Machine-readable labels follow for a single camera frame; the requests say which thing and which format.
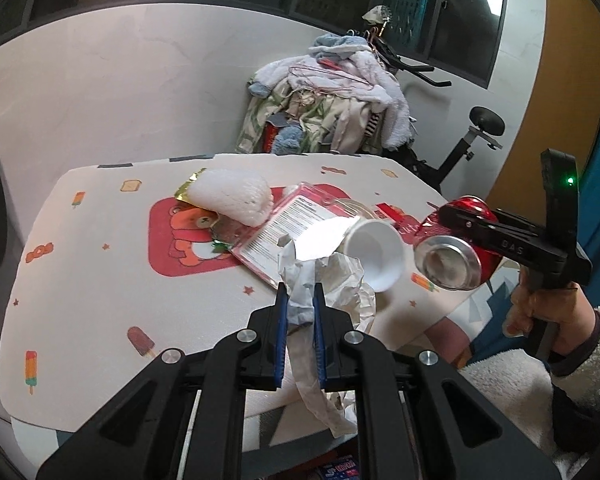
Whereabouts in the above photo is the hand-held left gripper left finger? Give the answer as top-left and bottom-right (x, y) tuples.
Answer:
(36, 284), (291, 480)

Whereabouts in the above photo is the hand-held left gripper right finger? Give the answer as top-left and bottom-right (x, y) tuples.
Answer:
(312, 284), (561, 480)

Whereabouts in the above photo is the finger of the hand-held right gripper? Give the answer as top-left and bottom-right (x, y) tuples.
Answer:
(439, 203), (501, 242)

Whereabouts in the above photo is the red soda can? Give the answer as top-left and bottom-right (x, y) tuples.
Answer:
(412, 195), (503, 292)

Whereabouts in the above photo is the white paper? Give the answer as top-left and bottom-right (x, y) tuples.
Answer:
(277, 240), (378, 438)

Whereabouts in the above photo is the white paper cup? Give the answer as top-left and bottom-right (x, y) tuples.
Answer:
(341, 217), (406, 293)

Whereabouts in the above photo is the pink plastic blister package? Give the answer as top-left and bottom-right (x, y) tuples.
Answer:
(230, 182), (361, 288)

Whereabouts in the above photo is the person's right forearm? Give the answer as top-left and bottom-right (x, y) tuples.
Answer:
(550, 305), (600, 476)

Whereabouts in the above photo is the person's right hand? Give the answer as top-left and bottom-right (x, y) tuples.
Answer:
(505, 265), (600, 358)

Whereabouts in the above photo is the black exercise bike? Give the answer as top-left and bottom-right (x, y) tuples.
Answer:
(365, 5), (506, 196)

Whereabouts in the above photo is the geometric patterned tablecloth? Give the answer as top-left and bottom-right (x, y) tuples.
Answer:
(7, 280), (513, 466)

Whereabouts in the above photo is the white glossy paper scrap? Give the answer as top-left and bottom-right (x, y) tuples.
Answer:
(292, 216), (366, 262)

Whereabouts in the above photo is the clear plastic lid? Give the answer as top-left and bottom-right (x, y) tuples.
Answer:
(339, 199), (381, 222)

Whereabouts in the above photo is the blue and red box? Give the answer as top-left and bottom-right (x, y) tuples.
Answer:
(315, 452), (363, 480)

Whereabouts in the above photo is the white fleece robe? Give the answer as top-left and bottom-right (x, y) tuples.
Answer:
(460, 355), (558, 461)

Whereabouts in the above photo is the white foam fruit net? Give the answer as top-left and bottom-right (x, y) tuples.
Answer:
(187, 167), (276, 228)

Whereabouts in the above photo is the pile of clothes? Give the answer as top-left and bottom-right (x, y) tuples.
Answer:
(235, 32), (416, 156)

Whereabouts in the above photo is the gold foil wrapper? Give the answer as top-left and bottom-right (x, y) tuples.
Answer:
(172, 169), (248, 256)

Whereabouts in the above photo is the printed white table mat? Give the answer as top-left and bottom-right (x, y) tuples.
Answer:
(0, 152), (496, 433)

